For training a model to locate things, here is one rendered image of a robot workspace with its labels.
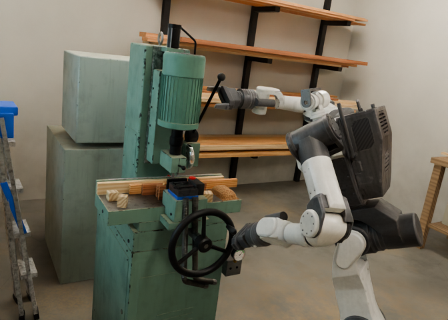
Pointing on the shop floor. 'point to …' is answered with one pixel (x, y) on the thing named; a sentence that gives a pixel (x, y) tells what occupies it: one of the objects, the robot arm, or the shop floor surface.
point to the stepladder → (7, 185)
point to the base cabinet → (148, 282)
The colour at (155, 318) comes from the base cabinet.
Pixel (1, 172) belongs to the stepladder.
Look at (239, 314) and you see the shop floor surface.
